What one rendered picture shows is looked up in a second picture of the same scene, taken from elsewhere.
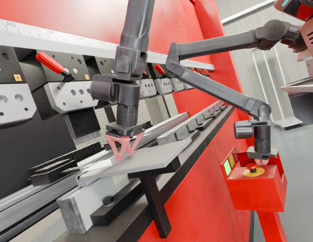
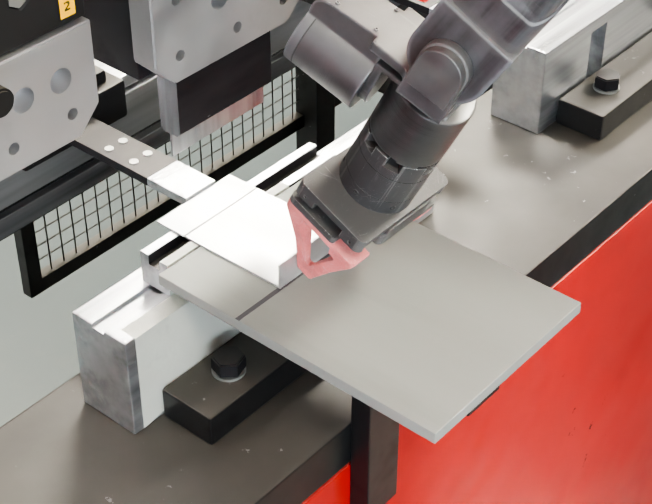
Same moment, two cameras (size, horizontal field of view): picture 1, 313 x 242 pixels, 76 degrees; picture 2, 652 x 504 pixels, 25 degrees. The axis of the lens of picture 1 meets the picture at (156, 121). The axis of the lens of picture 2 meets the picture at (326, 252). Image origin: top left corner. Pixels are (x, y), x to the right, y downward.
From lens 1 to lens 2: 0.66 m
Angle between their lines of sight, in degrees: 36
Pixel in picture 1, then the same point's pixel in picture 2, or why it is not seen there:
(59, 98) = (169, 39)
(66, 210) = (98, 355)
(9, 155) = not seen: outside the picture
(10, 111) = (35, 134)
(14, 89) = (53, 55)
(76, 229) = (113, 411)
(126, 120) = (380, 198)
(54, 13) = not seen: outside the picture
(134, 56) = (489, 69)
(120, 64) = (428, 72)
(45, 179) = not seen: hidden behind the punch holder
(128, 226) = (273, 485)
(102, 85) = (337, 56)
